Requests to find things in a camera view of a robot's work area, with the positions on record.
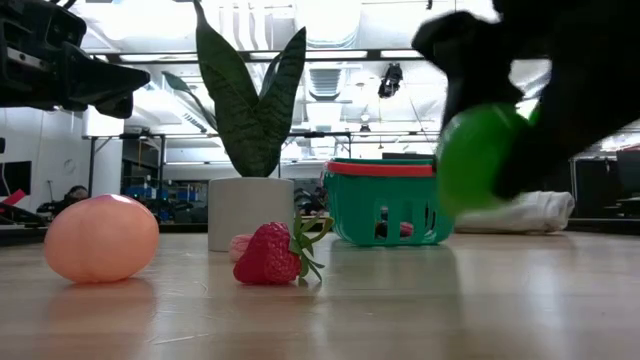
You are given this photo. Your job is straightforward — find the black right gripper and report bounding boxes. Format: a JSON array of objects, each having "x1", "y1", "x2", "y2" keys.
[{"x1": 412, "y1": 0, "x2": 640, "y2": 201}]

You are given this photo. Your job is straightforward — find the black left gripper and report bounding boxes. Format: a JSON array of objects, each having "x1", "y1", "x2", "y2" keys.
[{"x1": 0, "y1": 0, "x2": 151, "y2": 120}]

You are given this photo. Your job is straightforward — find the green plastic ball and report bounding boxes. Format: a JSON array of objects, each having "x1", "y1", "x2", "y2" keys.
[{"x1": 435, "y1": 102, "x2": 541, "y2": 217}]

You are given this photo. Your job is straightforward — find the orange toy peach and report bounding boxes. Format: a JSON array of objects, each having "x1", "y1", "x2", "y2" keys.
[{"x1": 43, "y1": 193, "x2": 160, "y2": 285}]

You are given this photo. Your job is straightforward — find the blue storage bins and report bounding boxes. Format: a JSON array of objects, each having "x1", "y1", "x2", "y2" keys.
[{"x1": 124, "y1": 185, "x2": 201, "y2": 201}]

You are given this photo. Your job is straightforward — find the person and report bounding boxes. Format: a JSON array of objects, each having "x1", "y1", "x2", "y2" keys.
[{"x1": 49, "y1": 185, "x2": 90, "y2": 215}]

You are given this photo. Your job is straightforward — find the white folded towel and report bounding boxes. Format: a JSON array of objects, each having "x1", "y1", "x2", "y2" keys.
[{"x1": 453, "y1": 190, "x2": 576, "y2": 235}]

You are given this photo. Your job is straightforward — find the black cabinets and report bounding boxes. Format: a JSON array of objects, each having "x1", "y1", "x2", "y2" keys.
[{"x1": 569, "y1": 147, "x2": 640, "y2": 222}]

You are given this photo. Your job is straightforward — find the green snake plant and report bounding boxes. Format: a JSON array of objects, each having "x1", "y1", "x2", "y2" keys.
[{"x1": 160, "y1": 0, "x2": 308, "y2": 179}]

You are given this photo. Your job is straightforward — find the white plant pot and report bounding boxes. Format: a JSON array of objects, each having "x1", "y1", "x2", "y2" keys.
[{"x1": 207, "y1": 176, "x2": 295, "y2": 253}]

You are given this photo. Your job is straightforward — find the red toy strawberry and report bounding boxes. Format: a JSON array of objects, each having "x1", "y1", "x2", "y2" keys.
[{"x1": 232, "y1": 209, "x2": 335, "y2": 287}]

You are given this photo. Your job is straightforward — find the black background table frame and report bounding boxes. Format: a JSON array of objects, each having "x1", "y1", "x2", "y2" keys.
[{"x1": 82, "y1": 130, "x2": 354, "y2": 201}]

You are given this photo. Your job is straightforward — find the black hanging ceiling camera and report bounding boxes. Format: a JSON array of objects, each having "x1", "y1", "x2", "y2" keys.
[{"x1": 377, "y1": 62, "x2": 404, "y2": 100}]

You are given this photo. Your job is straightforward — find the black wall monitor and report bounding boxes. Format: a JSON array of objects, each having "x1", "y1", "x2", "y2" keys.
[{"x1": 0, "y1": 159, "x2": 32, "y2": 197}]

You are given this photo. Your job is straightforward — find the red handle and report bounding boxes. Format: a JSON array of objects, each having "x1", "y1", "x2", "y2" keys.
[{"x1": 0, "y1": 188, "x2": 26, "y2": 209}]

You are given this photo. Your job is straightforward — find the teal basket with orange handle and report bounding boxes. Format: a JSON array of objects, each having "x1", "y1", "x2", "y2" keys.
[{"x1": 322, "y1": 157, "x2": 456, "y2": 248}]

